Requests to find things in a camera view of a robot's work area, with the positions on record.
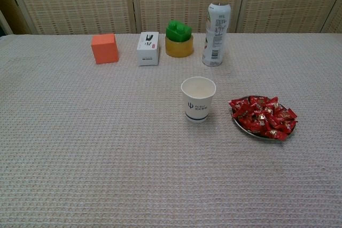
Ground red candy pile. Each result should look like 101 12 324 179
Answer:
228 95 298 143

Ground white paper cup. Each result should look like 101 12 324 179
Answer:
181 76 216 124

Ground yellow tape roll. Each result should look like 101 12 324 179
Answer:
165 35 194 58

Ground white stapler box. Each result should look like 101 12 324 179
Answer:
136 32 161 67

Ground green toy brick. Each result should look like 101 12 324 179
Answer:
165 20 193 43

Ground white bottle yellow cap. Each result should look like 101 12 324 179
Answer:
202 0 232 67

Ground orange cube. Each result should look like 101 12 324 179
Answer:
91 33 119 65

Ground round metal plate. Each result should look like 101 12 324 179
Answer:
231 95 296 140

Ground beige woven tablecloth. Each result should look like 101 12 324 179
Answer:
0 33 342 228

